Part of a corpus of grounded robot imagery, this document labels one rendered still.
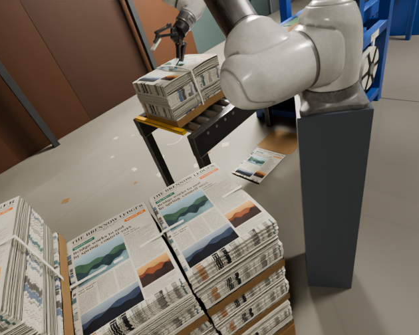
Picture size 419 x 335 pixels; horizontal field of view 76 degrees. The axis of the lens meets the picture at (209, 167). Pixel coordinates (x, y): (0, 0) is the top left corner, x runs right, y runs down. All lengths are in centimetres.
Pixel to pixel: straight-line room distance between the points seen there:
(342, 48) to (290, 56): 15
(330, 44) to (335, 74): 8
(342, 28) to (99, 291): 90
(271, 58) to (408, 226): 143
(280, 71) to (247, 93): 9
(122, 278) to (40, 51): 365
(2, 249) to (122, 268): 28
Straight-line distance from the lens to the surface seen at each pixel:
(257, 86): 67
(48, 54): 422
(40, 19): 423
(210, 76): 147
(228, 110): 141
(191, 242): 78
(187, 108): 138
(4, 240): 78
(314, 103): 86
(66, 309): 81
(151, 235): 86
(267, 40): 71
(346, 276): 151
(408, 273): 171
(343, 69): 82
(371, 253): 173
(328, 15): 78
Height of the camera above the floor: 143
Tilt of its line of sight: 37 degrees down
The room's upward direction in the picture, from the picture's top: 19 degrees counter-clockwise
